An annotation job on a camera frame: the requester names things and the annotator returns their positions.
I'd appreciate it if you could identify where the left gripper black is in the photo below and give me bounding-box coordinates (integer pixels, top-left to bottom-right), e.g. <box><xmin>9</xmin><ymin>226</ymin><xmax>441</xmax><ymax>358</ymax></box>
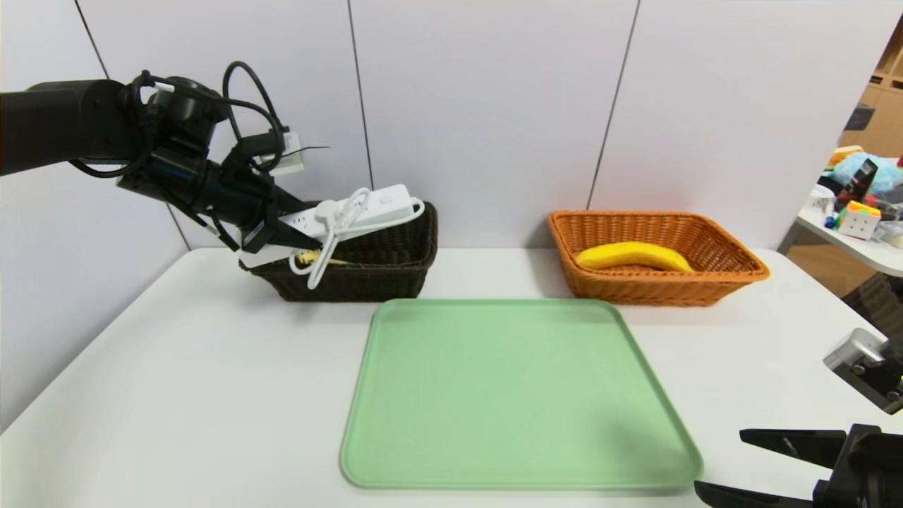
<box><xmin>193</xmin><ymin>159</ymin><xmax>324</xmax><ymax>254</ymax></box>

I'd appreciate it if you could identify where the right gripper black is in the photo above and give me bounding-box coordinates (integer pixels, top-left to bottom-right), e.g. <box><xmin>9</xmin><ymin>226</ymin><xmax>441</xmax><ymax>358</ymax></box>
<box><xmin>693</xmin><ymin>423</ymin><xmax>903</xmax><ymax>508</ymax></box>

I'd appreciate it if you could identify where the pasta spoon with green handle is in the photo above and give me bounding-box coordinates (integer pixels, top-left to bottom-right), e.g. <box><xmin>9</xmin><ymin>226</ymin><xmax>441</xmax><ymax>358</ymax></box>
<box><xmin>295</xmin><ymin>250</ymin><xmax>351</xmax><ymax>268</ymax></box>

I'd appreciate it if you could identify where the white power strip with cable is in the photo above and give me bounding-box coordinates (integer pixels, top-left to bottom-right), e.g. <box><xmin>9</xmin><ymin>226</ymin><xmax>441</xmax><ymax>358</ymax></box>
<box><xmin>279</xmin><ymin>184</ymin><xmax>425</xmax><ymax>291</ymax></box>

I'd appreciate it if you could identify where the yellow banana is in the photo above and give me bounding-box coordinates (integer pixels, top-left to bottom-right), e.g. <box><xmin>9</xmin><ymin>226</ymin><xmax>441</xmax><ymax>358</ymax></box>
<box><xmin>574</xmin><ymin>241</ymin><xmax>694</xmax><ymax>273</ymax></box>

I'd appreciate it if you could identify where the dark brown wicker basket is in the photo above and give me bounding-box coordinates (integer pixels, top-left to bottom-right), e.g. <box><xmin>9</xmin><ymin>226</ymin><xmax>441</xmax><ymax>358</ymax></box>
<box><xmin>240</xmin><ymin>201</ymin><xmax>439</xmax><ymax>303</ymax></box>

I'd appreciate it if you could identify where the orange wicker basket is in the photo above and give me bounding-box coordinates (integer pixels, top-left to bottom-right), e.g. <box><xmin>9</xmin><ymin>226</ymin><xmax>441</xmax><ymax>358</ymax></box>
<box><xmin>549</xmin><ymin>210</ymin><xmax>770</xmax><ymax>308</ymax></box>

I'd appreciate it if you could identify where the white side table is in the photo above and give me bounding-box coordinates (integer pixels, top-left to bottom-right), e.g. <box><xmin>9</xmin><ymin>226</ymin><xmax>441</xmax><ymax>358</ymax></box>
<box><xmin>795</xmin><ymin>201</ymin><xmax>903</xmax><ymax>277</ymax></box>

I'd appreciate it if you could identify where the colourful puzzle cube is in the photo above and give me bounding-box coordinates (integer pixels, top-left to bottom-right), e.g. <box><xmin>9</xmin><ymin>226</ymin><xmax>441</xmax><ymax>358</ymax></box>
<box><xmin>836</xmin><ymin>200</ymin><xmax>883</xmax><ymax>241</ymax></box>

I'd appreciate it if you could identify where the light green plastic tray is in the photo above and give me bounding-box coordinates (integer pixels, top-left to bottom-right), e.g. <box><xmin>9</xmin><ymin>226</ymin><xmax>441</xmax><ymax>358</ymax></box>
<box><xmin>339</xmin><ymin>298</ymin><xmax>704</xmax><ymax>490</ymax></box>

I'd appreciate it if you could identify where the black upright box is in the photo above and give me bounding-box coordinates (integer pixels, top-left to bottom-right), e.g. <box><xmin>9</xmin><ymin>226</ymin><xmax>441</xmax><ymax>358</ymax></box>
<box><xmin>840</xmin><ymin>159</ymin><xmax>880</xmax><ymax>205</ymax></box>

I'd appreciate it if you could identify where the blue plush toy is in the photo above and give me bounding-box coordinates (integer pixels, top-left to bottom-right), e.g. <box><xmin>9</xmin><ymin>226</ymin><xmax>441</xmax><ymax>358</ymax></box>
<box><xmin>831</xmin><ymin>152</ymin><xmax>903</xmax><ymax>195</ymax></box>

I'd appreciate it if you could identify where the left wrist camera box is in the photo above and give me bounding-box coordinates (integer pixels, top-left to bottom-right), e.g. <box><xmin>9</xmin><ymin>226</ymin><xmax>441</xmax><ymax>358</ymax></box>
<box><xmin>265</xmin><ymin>133</ymin><xmax>308</xmax><ymax>177</ymax></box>

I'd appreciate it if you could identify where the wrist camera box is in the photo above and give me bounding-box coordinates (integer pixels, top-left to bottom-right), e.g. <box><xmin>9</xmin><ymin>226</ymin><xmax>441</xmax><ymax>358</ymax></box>
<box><xmin>823</xmin><ymin>328</ymin><xmax>903</xmax><ymax>415</ymax></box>
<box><xmin>265</xmin><ymin>133</ymin><xmax>308</xmax><ymax>177</ymax></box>

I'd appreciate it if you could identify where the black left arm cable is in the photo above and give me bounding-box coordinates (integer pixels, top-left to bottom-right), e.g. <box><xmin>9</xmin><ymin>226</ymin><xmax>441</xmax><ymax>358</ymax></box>
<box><xmin>71</xmin><ymin>61</ymin><xmax>290</xmax><ymax>179</ymax></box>

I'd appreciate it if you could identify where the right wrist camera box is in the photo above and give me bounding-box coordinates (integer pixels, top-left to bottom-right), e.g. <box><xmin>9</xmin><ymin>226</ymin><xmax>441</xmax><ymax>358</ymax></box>
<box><xmin>823</xmin><ymin>328</ymin><xmax>903</xmax><ymax>415</ymax></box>

